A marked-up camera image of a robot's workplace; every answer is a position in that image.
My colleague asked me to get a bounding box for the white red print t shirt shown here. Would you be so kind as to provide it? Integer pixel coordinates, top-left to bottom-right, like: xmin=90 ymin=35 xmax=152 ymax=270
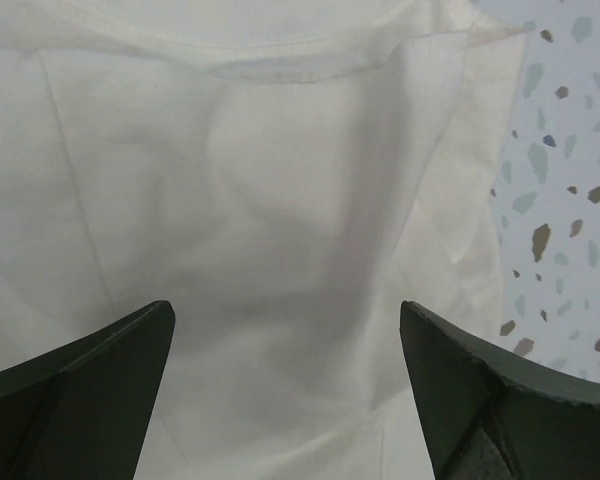
xmin=0 ymin=1 xmax=528 ymax=479

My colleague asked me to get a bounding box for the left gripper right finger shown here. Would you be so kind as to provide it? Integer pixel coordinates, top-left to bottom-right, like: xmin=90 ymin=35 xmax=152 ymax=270
xmin=400 ymin=302 xmax=600 ymax=480

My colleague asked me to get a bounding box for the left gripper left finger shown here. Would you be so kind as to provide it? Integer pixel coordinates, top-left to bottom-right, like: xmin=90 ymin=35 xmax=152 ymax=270
xmin=0 ymin=301 xmax=175 ymax=480

